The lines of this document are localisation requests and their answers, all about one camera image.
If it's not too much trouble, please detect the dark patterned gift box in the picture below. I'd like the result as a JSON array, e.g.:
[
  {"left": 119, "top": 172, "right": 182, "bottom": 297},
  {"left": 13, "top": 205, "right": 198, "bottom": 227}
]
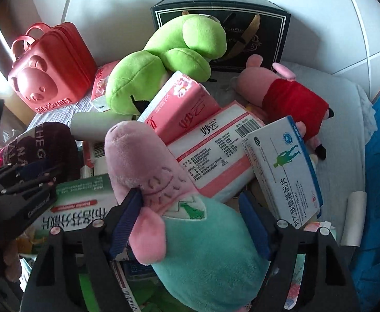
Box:
[{"left": 150, "top": 0, "right": 291, "bottom": 72}]

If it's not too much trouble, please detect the dark lettered cloth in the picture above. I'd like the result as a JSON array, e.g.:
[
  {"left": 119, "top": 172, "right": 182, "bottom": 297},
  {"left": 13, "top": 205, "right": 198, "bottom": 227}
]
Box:
[{"left": 0, "top": 122, "right": 80, "bottom": 183}]

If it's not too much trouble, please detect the green frog plush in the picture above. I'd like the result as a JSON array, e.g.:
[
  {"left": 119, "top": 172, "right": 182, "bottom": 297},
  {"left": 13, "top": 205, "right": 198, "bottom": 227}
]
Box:
[{"left": 106, "top": 13, "right": 228, "bottom": 116}]

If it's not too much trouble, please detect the small white barcode packet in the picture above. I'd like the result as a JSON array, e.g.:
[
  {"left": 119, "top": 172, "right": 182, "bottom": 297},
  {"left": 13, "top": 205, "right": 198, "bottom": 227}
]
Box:
[{"left": 83, "top": 140, "right": 109, "bottom": 170}]

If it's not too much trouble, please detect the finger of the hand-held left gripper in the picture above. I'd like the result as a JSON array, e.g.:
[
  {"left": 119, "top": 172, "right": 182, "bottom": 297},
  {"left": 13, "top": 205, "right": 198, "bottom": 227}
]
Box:
[
  {"left": 0, "top": 164, "right": 62, "bottom": 183},
  {"left": 0, "top": 177, "right": 59, "bottom": 199}
]

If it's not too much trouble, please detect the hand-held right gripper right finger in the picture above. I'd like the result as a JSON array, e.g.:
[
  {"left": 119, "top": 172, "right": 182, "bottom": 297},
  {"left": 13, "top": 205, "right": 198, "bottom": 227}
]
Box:
[{"left": 239, "top": 191, "right": 361, "bottom": 312}]

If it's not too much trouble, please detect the pink pig plush teal dress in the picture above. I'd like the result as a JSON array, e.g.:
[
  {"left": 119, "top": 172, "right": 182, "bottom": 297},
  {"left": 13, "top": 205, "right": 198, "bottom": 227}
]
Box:
[{"left": 104, "top": 120, "right": 272, "bottom": 312}]

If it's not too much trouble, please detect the green white medicine box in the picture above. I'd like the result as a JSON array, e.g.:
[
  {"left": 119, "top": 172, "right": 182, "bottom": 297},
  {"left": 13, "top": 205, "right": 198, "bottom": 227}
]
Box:
[{"left": 31, "top": 174, "right": 119, "bottom": 235}]

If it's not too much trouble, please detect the white pink barcode tissue pack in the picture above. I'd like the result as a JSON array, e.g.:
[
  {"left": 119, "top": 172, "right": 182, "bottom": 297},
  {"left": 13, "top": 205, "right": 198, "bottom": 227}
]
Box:
[{"left": 167, "top": 102, "right": 267, "bottom": 204}]

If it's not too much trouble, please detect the small pink flowered tissue pack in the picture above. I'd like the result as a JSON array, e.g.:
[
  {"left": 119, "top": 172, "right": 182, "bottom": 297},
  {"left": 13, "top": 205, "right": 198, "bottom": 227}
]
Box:
[{"left": 90, "top": 60, "right": 122, "bottom": 113}]

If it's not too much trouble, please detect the white plastic bottle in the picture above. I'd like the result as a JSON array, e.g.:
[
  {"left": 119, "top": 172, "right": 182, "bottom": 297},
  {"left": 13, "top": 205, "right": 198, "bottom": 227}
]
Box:
[{"left": 70, "top": 110, "right": 139, "bottom": 140}]

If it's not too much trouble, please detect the red bear-face carry case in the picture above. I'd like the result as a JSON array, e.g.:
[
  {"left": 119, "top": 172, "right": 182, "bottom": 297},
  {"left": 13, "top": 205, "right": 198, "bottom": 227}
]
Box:
[{"left": 7, "top": 22, "right": 96, "bottom": 114}]

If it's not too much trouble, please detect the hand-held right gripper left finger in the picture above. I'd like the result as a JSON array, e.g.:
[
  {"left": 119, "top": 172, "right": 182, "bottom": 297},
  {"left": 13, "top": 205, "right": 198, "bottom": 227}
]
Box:
[{"left": 19, "top": 188, "right": 145, "bottom": 312}]

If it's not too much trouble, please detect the person's left hand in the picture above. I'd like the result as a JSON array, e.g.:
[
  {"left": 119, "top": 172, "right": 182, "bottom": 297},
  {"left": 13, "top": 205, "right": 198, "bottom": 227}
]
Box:
[{"left": 0, "top": 240, "right": 23, "bottom": 283}]

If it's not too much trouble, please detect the blue white medicine box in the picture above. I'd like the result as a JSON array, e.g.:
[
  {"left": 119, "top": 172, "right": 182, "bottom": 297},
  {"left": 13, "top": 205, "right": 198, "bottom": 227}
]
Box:
[{"left": 241, "top": 115, "right": 324, "bottom": 230}]

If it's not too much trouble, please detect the pink pig plush red dress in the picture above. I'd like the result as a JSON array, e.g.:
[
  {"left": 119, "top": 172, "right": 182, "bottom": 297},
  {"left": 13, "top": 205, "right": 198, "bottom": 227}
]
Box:
[{"left": 236, "top": 55, "right": 335, "bottom": 160}]

